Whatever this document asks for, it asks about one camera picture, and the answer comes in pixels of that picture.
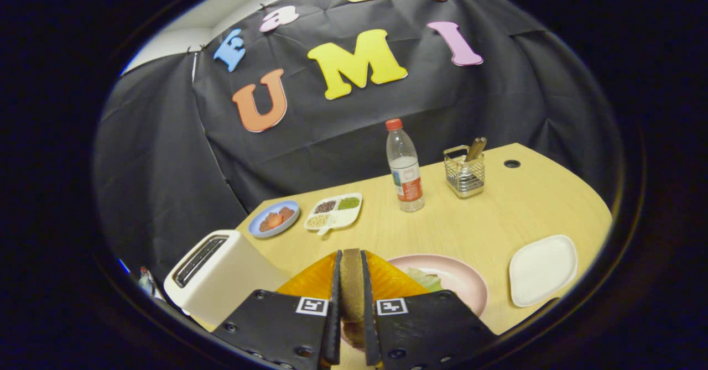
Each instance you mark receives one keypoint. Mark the clear plastic water bottle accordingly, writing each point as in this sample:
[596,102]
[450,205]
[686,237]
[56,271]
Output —
[405,176]

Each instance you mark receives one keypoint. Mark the pile of green beans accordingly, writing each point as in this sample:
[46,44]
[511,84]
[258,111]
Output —
[348,203]

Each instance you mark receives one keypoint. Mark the red tomato slice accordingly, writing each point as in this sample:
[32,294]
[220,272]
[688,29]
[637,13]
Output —
[275,220]

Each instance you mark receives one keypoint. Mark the small red white object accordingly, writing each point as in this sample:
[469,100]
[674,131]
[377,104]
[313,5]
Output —
[145,281]

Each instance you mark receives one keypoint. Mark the green lettuce leaf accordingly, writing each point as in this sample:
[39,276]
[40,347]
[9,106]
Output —
[425,279]

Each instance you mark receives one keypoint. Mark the brown meat slices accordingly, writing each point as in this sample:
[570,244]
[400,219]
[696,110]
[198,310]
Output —
[286,213]

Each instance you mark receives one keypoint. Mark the blue oval plate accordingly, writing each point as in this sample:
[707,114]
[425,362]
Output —
[257,230]

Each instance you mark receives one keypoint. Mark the white divided tray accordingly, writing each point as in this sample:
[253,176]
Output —
[345,219]

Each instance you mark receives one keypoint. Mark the pile of yellow beans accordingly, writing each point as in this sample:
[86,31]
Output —
[318,220]

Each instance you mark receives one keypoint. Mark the pile of dark red beans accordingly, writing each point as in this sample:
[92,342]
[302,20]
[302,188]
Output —
[325,207]

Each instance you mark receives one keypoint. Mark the brown toasted bread slice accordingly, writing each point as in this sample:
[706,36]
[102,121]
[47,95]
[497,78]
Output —
[352,287]

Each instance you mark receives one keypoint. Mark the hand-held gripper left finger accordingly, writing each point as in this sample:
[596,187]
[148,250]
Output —
[276,326]

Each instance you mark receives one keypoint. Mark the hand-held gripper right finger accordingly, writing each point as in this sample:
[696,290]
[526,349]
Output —
[431,326]

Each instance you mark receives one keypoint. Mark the white toaster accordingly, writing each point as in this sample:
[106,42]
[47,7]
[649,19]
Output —
[238,276]

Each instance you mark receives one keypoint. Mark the pink round plate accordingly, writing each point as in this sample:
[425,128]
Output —
[464,281]

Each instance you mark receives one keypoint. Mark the small white square plate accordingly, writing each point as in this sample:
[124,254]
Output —
[542,270]

